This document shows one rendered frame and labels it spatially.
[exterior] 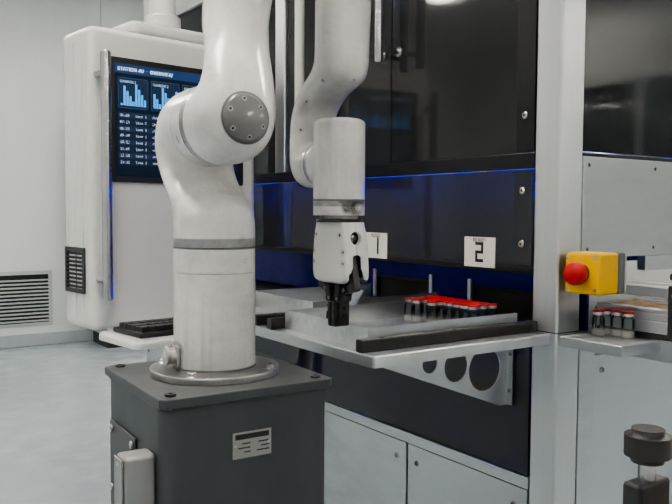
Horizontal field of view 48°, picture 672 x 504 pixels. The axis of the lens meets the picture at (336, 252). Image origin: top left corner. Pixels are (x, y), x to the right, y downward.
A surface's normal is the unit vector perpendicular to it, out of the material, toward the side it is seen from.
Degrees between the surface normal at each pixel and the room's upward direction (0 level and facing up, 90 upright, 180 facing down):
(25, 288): 90
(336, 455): 90
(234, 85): 66
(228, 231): 89
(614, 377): 90
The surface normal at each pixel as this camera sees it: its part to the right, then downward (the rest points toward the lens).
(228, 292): 0.44, 0.05
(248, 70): 0.59, -0.41
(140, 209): 0.67, 0.04
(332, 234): -0.77, 0.02
